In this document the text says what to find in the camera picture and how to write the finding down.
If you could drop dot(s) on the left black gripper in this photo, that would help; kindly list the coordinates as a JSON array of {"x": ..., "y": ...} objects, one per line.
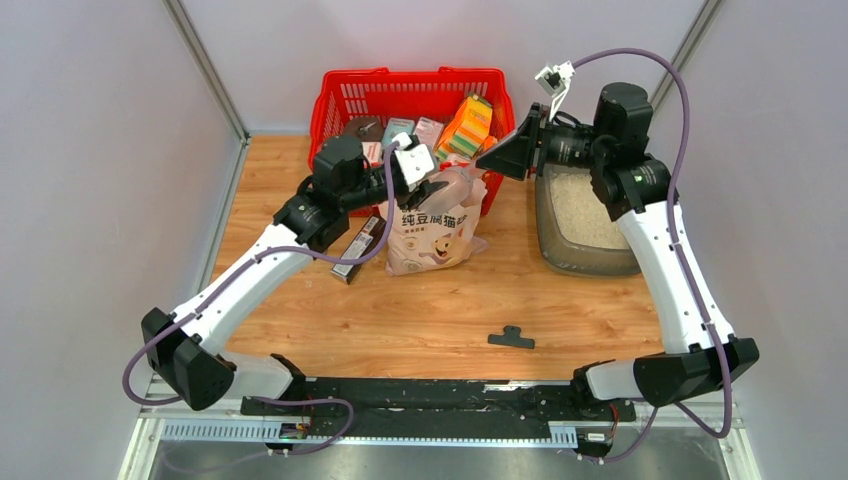
[{"x": 410, "y": 198}]

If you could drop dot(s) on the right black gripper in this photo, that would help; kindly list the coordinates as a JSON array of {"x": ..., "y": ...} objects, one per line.
[{"x": 520, "y": 153}]

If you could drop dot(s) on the pink cat litter bag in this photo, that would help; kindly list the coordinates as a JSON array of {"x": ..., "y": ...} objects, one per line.
[{"x": 443, "y": 234}]

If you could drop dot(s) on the black bag clip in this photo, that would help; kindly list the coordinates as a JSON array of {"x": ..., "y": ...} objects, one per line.
[{"x": 511, "y": 336}]

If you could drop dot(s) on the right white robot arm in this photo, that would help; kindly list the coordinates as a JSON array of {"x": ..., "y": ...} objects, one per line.
[{"x": 702, "y": 353}]

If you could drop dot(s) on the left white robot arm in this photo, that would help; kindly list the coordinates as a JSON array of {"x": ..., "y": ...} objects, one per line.
[{"x": 186, "y": 347}]

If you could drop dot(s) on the black rectangular box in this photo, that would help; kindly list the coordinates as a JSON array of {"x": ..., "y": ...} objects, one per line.
[{"x": 363, "y": 243}]

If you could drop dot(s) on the pink white box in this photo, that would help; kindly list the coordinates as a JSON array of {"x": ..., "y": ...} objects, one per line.
[{"x": 372, "y": 151}]

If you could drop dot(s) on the grey pink small box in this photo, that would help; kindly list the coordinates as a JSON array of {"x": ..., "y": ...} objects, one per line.
[{"x": 428, "y": 131}]

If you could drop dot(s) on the teal small box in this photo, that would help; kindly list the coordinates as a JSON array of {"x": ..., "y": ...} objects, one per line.
[{"x": 395, "y": 126}]

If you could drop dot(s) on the grey litter box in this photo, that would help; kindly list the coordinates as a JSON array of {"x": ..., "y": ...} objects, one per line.
[{"x": 575, "y": 234}]

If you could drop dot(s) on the orange item in basket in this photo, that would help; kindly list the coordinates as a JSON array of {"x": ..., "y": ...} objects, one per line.
[{"x": 487, "y": 144}]

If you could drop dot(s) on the orange striped sponge pack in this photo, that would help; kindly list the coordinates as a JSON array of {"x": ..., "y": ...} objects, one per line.
[{"x": 468, "y": 129}]

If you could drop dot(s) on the brown round tin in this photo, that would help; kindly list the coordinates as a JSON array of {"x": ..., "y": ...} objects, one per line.
[{"x": 365, "y": 128}]

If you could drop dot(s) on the red plastic shopping basket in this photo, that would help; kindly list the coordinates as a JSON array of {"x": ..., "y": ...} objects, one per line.
[{"x": 436, "y": 94}]

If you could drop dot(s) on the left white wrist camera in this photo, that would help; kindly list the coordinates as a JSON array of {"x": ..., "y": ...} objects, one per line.
[{"x": 416, "y": 161}]

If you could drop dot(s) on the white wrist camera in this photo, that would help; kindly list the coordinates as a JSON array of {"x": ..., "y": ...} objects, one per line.
[
  {"x": 555, "y": 80},
  {"x": 416, "y": 161}
]

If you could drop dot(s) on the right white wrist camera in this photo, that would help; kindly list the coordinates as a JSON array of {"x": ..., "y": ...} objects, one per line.
[{"x": 555, "y": 80}]

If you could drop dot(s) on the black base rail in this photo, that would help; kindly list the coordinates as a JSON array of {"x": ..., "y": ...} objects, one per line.
[{"x": 444, "y": 412}]

